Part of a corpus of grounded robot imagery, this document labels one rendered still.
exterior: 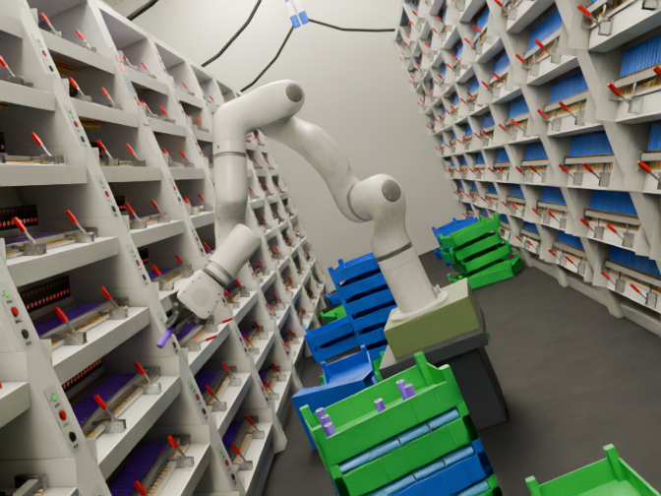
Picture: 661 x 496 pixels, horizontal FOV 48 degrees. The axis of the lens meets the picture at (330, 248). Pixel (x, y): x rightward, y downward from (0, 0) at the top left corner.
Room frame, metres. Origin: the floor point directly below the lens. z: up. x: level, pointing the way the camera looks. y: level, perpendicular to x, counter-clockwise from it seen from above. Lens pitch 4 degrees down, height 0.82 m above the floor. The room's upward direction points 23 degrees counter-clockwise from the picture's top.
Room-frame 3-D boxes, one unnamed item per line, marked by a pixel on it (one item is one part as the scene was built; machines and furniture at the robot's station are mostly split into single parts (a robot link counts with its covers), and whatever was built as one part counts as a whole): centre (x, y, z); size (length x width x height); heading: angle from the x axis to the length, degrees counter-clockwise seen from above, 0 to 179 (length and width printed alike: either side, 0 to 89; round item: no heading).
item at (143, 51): (3.39, 0.48, 0.89); 0.20 x 0.09 x 1.78; 85
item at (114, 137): (2.70, 0.54, 0.89); 0.20 x 0.09 x 1.78; 85
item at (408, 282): (2.21, -0.18, 0.47); 0.19 x 0.19 x 0.18
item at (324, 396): (2.47, 0.18, 0.10); 0.30 x 0.08 x 0.20; 60
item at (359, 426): (1.51, 0.04, 0.36); 0.30 x 0.20 x 0.08; 99
